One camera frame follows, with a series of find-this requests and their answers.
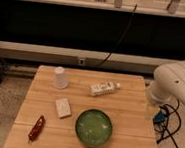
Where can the white wall rail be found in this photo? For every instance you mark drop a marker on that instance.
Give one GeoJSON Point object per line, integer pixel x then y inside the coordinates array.
{"type": "Point", "coordinates": [60, 56]}

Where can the green ceramic bowl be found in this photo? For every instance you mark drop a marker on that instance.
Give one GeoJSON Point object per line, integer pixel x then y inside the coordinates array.
{"type": "Point", "coordinates": [93, 128]}

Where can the white plastic bottle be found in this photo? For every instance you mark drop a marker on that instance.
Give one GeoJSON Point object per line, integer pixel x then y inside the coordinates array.
{"type": "Point", "coordinates": [104, 88]}

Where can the white rectangular block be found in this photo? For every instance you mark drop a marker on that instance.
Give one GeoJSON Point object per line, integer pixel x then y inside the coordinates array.
{"type": "Point", "coordinates": [63, 108]}

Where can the blue cable connector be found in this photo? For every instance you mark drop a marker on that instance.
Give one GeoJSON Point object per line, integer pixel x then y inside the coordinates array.
{"type": "Point", "coordinates": [159, 118]}

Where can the translucent plastic cup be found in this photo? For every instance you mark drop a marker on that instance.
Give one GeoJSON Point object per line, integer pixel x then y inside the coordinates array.
{"type": "Point", "coordinates": [60, 79]}

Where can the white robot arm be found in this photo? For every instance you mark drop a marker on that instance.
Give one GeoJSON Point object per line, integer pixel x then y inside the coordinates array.
{"type": "Point", "coordinates": [169, 80]}

